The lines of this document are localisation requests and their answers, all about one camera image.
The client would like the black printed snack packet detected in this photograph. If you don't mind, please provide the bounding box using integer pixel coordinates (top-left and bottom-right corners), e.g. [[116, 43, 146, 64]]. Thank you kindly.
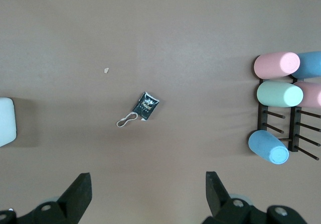
[[132, 91, 161, 122]]

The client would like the blue cylindrical cup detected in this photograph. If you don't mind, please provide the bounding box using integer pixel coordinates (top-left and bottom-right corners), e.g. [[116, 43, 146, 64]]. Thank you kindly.
[[290, 51, 321, 80], [248, 129, 290, 165]]

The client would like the dark wooden peg rack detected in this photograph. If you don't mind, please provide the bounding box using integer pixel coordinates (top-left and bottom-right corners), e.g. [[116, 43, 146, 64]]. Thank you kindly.
[[257, 75, 321, 162]]

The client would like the white rectangular trash box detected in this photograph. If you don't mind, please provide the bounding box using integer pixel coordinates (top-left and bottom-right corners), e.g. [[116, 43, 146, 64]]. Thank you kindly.
[[0, 97, 18, 148]]

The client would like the pink cylindrical cup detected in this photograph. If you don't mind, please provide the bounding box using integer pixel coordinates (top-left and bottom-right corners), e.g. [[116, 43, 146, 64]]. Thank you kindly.
[[254, 52, 301, 80], [293, 81, 321, 109]]

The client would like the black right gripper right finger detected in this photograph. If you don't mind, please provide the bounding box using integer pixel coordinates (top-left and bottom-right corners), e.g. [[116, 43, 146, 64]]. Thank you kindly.
[[202, 171, 266, 224]]

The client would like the pale green cylindrical cup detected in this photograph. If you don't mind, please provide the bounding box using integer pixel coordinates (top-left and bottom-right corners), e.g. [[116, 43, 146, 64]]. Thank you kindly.
[[256, 80, 304, 108]]

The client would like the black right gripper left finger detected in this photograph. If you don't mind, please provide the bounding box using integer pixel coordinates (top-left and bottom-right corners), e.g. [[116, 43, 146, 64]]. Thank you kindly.
[[17, 173, 92, 224]]

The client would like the beige rubber band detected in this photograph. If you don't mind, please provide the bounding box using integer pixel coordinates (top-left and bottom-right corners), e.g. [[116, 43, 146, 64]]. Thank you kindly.
[[116, 112, 139, 128]]

